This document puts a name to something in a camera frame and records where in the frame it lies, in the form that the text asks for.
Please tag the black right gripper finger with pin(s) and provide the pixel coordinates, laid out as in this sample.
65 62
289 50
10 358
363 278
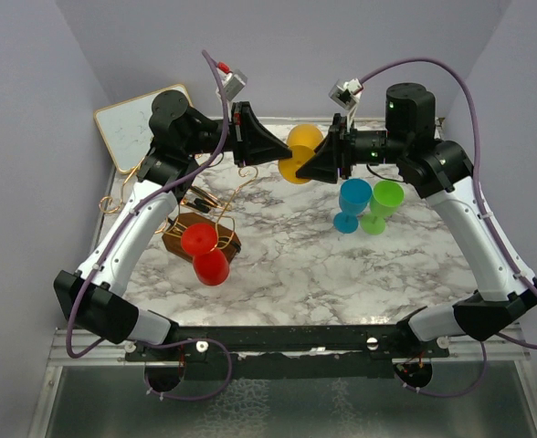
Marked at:
320 169
330 149

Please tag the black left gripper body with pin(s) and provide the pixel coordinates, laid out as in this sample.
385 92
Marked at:
235 138

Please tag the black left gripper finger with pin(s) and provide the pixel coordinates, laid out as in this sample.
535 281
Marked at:
260 139
269 155

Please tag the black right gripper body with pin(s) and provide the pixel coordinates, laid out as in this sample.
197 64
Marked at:
363 147

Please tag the yellow plastic wine glass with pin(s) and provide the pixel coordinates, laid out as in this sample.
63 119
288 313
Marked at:
302 141

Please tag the blue plastic wine glass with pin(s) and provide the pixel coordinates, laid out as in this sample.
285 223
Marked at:
354 196

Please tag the green plastic wine glass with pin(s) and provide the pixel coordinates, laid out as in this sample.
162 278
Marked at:
386 199

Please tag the red plastic wine glass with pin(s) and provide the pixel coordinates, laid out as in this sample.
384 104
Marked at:
209 262

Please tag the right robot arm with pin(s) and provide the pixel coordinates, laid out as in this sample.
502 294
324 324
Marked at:
441 173

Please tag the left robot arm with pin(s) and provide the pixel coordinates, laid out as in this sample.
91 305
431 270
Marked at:
92 297

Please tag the small whiteboard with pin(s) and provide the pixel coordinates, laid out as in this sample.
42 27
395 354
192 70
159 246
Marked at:
124 128

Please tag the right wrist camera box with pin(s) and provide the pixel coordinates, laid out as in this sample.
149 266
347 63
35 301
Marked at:
347 94

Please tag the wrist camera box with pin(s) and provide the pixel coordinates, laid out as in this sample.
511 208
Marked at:
233 80
347 94

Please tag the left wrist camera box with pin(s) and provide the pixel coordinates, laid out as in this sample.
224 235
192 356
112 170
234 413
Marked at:
233 80

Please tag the gold wire glass rack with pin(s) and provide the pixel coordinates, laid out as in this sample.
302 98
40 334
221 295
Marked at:
205 208

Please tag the black front mounting rail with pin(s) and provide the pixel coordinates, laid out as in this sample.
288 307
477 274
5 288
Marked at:
381 342

